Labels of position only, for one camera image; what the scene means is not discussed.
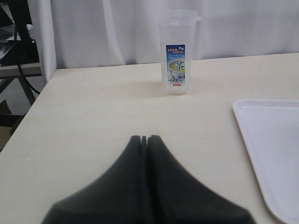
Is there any white rectangular plastic tray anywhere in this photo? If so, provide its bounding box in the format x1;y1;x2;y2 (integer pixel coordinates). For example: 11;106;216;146
233;99;299;224

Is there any clear plastic water pitcher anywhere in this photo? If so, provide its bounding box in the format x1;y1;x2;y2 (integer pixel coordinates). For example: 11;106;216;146
158;10;201;95

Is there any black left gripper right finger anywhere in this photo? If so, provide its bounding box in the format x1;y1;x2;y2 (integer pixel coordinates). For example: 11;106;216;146
146;135;255;224

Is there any black metal frame stand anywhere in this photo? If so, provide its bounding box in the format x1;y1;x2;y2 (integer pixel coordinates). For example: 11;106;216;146
0;0;47;122

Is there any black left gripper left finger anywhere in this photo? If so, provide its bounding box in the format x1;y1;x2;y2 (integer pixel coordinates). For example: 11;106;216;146
43;136;152;224

